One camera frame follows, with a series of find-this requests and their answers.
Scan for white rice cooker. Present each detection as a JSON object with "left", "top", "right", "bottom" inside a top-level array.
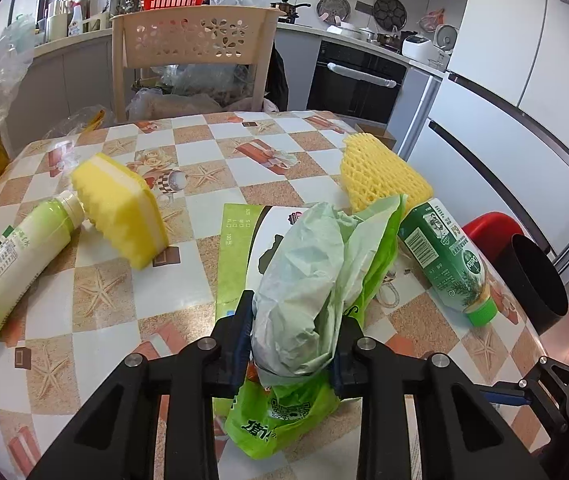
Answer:
[{"left": 402, "top": 24, "right": 461, "bottom": 71}]

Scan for round black moulded pan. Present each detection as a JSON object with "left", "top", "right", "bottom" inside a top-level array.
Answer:
[{"left": 372, "top": 0, "right": 408, "bottom": 28}]

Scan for black jacket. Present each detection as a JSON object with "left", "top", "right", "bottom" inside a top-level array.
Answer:
[{"left": 264, "top": 40, "right": 290, "bottom": 111}]

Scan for yellow foam fruit net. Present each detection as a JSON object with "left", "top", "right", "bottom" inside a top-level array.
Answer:
[{"left": 341, "top": 132, "right": 434, "bottom": 213}]

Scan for light green plastic bottle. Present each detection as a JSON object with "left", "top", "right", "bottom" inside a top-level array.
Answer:
[{"left": 0, "top": 190, "right": 86, "bottom": 345}]

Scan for black trash bin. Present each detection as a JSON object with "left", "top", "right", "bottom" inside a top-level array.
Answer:
[{"left": 495, "top": 232, "right": 569, "bottom": 336}]

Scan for green plastic bag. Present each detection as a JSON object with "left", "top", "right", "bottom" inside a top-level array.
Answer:
[{"left": 224, "top": 194, "right": 409, "bottom": 461}]

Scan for white refrigerator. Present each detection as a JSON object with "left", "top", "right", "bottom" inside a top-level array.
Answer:
[{"left": 397, "top": 0, "right": 569, "bottom": 281}]

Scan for small cardboard box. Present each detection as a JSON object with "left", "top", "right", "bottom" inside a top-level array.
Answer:
[{"left": 355, "top": 122, "right": 398, "bottom": 151}]

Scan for crumpled clear plastic bag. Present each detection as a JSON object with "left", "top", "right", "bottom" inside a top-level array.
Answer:
[{"left": 129, "top": 62, "right": 258, "bottom": 121}]

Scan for green white paper package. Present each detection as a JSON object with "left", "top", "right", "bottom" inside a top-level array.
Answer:
[{"left": 214, "top": 202, "right": 315, "bottom": 321}]

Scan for black built-in oven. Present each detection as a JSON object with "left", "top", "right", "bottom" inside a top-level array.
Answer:
[{"left": 307, "top": 40, "right": 409, "bottom": 123}]

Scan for grey kitchen counter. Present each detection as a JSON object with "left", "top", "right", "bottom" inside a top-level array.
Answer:
[{"left": 29, "top": 7, "right": 445, "bottom": 126}]

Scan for red plastic stool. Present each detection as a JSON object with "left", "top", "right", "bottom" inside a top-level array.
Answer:
[{"left": 462, "top": 212, "right": 530, "bottom": 261}]

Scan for dark green plastic bottle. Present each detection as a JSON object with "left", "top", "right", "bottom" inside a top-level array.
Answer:
[{"left": 397, "top": 198, "right": 499, "bottom": 328}]

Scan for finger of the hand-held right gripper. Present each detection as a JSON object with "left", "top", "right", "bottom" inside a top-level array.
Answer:
[{"left": 479, "top": 355, "right": 569, "bottom": 436}]

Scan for yellow sponge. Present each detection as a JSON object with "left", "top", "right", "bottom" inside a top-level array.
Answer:
[{"left": 71, "top": 154, "right": 171, "bottom": 271}]

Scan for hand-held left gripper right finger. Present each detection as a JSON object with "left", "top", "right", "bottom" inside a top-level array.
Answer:
[{"left": 332, "top": 320, "right": 550, "bottom": 480}]

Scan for white spray bottle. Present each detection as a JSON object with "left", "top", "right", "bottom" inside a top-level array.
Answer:
[{"left": 67, "top": 0, "right": 85, "bottom": 37}]

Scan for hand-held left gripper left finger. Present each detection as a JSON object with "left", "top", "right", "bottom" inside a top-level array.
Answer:
[{"left": 27, "top": 290, "right": 255, "bottom": 480}]

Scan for black cooking pot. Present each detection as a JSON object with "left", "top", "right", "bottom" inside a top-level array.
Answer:
[{"left": 270, "top": 1, "right": 311, "bottom": 23}]

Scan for round grey steamer rack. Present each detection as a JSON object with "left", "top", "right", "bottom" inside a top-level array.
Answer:
[{"left": 316, "top": 0, "right": 351, "bottom": 20}]

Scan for beige plastic chair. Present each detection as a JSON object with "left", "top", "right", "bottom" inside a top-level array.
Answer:
[{"left": 109, "top": 5, "right": 285, "bottom": 123}]

